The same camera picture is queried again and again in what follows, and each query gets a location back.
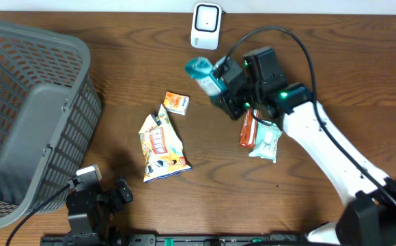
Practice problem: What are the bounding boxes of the red candy bar wrapper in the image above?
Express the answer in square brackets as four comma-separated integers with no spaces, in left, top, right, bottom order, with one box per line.
[239,109,259,149]

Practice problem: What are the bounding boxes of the green white packet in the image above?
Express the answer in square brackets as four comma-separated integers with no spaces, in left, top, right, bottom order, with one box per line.
[249,121,282,163]

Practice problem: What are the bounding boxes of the teal mouthwash bottle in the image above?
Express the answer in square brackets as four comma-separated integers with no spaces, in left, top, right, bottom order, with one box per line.
[185,57,228,107]

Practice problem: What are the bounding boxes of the yellow snack bag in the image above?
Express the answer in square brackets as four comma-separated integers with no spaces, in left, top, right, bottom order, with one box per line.
[139,105,192,182]

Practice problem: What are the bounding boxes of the orange small box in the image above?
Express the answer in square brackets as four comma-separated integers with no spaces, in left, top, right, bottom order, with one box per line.
[163,92,190,115]

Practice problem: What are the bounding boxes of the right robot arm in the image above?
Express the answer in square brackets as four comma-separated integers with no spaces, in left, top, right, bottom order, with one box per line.
[212,47,396,245]

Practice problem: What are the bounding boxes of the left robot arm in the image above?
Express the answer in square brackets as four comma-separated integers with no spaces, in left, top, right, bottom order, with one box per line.
[61,176,133,246]

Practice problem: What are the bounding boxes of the white barcode scanner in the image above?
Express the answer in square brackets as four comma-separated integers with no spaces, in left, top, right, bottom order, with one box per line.
[190,2,223,50]

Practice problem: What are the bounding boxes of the grey plastic basket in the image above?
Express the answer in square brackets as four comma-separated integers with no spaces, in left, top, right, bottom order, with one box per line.
[0,22,102,228]

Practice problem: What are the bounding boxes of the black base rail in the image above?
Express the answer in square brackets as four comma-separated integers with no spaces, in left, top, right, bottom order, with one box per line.
[40,234,307,246]

